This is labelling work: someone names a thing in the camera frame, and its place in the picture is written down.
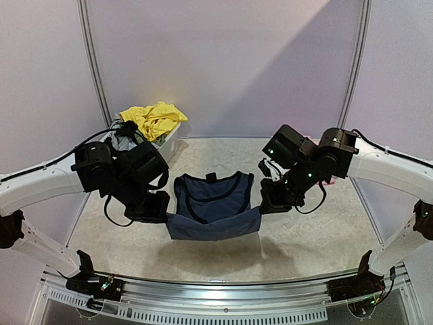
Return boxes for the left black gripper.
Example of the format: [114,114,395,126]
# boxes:
[110,176,170,223]

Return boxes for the blue garment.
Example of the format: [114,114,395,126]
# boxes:
[166,171,262,241]

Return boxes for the pink patterned shorts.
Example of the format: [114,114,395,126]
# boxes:
[318,176,336,186]

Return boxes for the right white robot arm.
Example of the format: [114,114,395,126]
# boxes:
[260,125,432,295]

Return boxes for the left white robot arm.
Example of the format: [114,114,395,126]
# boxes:
[1,137,170,294]

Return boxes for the white plastic laundry basket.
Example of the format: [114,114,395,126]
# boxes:
[99,116,185,163]

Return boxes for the grey garment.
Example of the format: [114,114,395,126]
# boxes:
[109,131,145,151]

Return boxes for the black garment in basket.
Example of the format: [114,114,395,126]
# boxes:
[116,121,138,137]

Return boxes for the yellow garment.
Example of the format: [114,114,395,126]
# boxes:
[119,102,188,142]

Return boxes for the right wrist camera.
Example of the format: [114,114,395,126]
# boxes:
[258,158,282,182]

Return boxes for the aluminium front rail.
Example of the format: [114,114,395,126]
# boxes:
[29,265,425,324]

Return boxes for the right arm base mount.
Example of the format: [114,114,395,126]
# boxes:
[327,250,396,306]

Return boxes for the left aluminium frame post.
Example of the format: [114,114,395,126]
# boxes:
[77,0,112,126]

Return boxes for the aluminium frame post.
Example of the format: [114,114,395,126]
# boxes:
[77,0,112,126]
[334,0,372,129]

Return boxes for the right aluminium frame post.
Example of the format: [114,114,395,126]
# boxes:
[334,0,372,129]

